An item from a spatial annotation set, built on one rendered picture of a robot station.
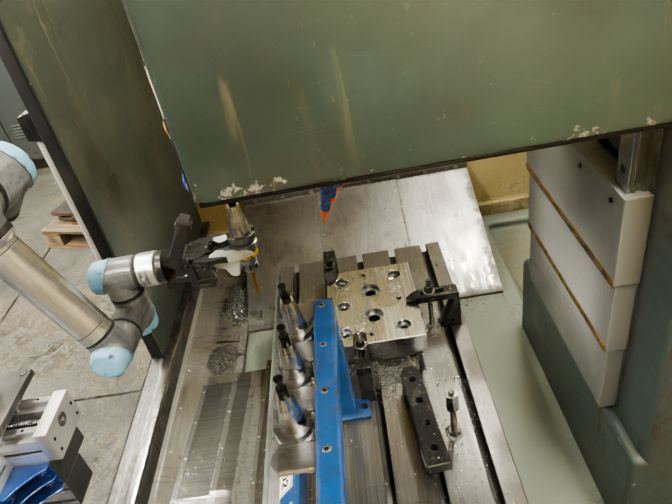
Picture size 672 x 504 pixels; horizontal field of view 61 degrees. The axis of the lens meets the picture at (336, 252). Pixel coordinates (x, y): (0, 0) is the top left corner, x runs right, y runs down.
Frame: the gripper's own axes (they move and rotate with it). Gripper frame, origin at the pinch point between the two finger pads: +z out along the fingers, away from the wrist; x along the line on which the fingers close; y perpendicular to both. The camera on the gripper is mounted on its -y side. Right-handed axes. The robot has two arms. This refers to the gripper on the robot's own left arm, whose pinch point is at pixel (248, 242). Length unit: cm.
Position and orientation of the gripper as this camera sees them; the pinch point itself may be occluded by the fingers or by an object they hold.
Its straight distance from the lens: 122.2
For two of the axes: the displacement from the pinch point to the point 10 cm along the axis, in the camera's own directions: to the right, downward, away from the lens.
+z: 9.8, -1.7, -0.7
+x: 0.5, 5.7, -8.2
